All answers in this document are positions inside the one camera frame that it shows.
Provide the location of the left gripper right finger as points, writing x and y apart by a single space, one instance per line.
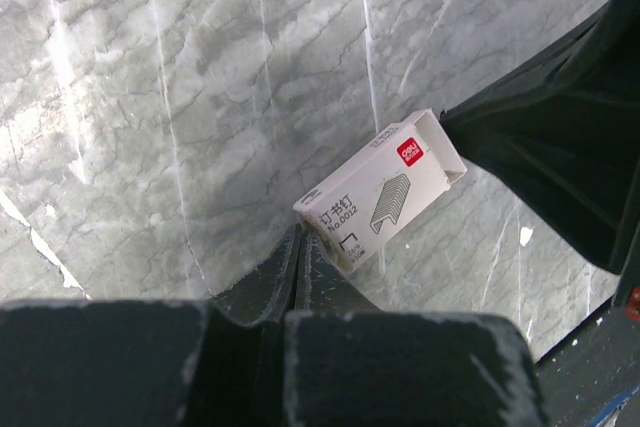
354 365

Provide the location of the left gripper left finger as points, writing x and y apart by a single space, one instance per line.
211 362

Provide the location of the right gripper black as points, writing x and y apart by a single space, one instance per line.
562 132

